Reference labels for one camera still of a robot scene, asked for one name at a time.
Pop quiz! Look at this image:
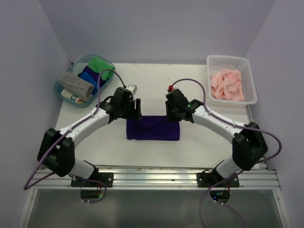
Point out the purple towel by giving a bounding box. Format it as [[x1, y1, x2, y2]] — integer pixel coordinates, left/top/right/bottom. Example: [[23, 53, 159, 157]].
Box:
[[126, 116, 181, 141], [82, 66, 106, 87]]

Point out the grey towel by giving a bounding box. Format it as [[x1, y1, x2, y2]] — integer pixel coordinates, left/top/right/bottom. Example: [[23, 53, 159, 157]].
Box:
[[59, 72, 94, 101]]

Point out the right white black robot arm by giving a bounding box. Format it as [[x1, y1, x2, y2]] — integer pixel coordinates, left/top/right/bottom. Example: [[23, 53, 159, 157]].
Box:
[[165, 89, 268, 187]]

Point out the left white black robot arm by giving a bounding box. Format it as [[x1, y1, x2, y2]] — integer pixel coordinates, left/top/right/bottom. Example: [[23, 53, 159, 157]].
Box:
[[37, 85, 141, 187]]

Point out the purple rolled towel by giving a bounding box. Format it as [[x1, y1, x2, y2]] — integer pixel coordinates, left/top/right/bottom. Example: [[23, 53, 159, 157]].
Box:
[[82, 66, 106, 87]]

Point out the blue rolled towel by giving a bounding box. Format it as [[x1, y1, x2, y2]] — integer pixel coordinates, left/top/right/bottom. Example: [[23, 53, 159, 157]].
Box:
[[78, 72, 98, 95]]

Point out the blue translucent plastic bin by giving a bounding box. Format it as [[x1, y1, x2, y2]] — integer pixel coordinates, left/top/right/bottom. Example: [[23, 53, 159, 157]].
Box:
[[54, 54, 114, 108]]

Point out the green rolled towel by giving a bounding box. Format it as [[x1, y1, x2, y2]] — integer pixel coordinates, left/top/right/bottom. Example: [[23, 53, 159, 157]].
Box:
[[87, 57, 115, 81]]

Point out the pink towel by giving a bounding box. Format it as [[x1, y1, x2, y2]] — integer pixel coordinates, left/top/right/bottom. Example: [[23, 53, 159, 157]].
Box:
[[210, 68, 245, 102]]

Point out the white plastic basket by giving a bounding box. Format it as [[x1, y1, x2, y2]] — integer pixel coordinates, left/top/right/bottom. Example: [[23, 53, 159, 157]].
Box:
[[207, 55, 257, 108]]

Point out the beige patterned rolled towel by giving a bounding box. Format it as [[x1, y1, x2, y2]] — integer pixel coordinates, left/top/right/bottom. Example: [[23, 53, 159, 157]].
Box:
[[61, 89, 85, 104]]

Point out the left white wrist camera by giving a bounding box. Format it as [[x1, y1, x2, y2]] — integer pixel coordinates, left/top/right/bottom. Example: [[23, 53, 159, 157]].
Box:
[[126, 85, 138, 101]]

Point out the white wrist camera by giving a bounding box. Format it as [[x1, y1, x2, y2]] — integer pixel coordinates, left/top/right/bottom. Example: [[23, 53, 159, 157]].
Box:
[[126, 85, 138, 101], [167, 85, 178, 93]]

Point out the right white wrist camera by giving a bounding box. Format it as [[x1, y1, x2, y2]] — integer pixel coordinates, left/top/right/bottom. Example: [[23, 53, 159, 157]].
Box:
[[167, 85, 178, 93]]

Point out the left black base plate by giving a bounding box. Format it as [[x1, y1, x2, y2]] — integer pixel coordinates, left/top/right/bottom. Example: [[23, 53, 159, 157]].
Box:
[[70, 172, 114, 188]]

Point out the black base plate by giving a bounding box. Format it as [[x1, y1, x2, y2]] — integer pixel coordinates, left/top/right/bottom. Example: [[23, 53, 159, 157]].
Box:
[[70, 172, 114, 188], [196, 172, 240, 188]]

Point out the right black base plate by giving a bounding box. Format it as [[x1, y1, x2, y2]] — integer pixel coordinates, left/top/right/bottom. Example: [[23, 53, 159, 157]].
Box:
[[196, 172, 240, 188]]

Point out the aluminium mounting rail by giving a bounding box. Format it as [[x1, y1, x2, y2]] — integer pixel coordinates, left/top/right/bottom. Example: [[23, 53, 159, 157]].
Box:
[[30, 166, 281, 190]]

